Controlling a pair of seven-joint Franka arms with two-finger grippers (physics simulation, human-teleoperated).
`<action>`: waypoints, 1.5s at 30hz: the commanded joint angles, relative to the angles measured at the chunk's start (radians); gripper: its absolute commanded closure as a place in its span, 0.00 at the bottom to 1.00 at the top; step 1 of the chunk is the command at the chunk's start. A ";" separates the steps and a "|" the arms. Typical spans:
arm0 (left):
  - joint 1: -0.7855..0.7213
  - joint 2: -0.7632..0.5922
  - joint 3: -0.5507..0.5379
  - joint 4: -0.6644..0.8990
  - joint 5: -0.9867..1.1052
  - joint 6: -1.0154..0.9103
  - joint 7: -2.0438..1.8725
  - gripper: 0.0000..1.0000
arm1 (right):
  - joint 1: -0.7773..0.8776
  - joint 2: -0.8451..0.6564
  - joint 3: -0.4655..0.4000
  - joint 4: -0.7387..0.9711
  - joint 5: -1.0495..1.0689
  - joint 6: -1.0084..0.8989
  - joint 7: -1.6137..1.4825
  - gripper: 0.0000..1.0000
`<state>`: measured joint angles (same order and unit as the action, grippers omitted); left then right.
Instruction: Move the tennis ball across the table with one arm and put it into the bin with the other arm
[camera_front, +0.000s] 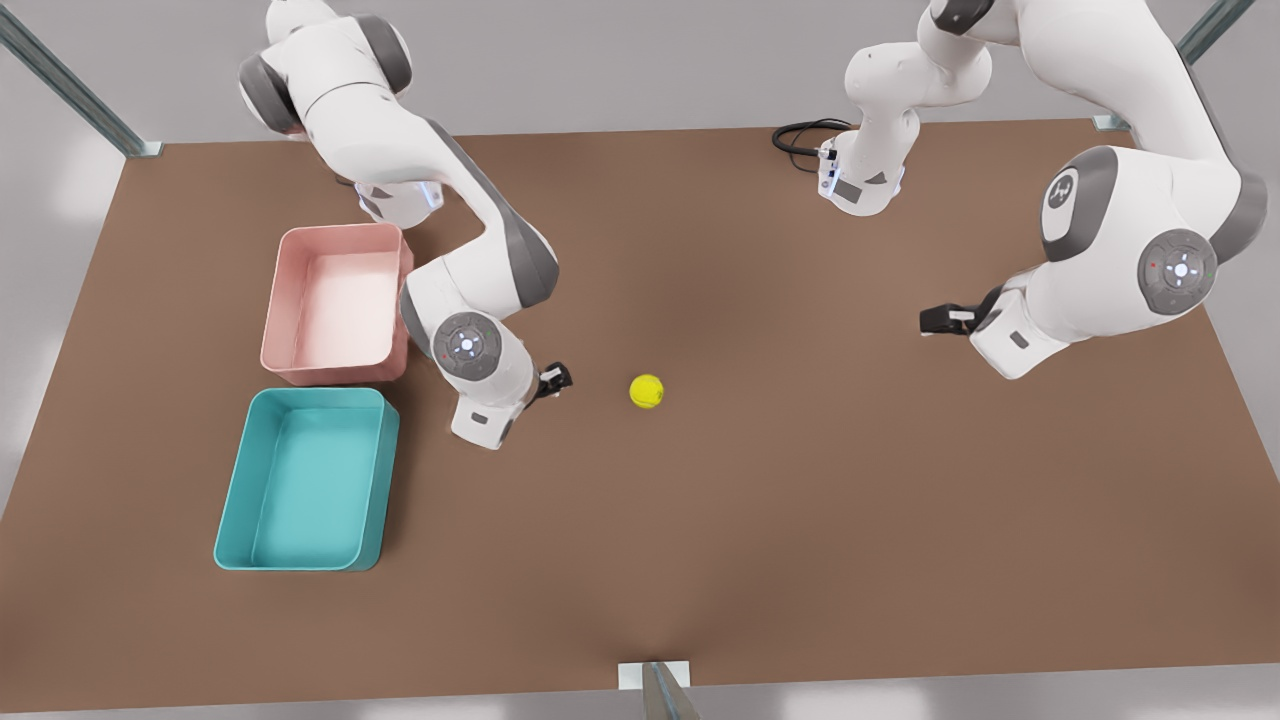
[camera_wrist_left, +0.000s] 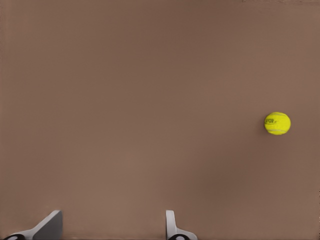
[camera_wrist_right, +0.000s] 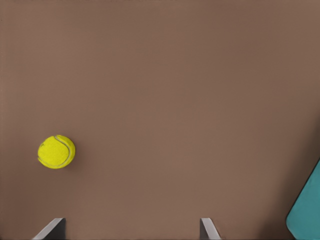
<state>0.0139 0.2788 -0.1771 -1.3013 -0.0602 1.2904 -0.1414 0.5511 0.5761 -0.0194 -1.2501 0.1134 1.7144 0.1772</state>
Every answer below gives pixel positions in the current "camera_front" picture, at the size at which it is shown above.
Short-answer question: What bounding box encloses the pink plastic bin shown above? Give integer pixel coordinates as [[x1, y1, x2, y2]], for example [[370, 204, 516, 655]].
[[260, 223, 414, 387]]

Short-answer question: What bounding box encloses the teal plastic bin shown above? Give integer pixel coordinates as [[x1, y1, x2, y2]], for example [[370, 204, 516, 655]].
[[213, 387, 401, 573]]

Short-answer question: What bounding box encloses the black cable loop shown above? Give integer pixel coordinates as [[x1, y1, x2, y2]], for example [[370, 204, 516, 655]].
[[771, 119, 853, 175]]

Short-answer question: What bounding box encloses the silver frame post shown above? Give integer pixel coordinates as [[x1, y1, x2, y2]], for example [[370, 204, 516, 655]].
[[0, 10, 163, 160], [617, 660, 701, 720], [1092, 0, 1257, 133]]

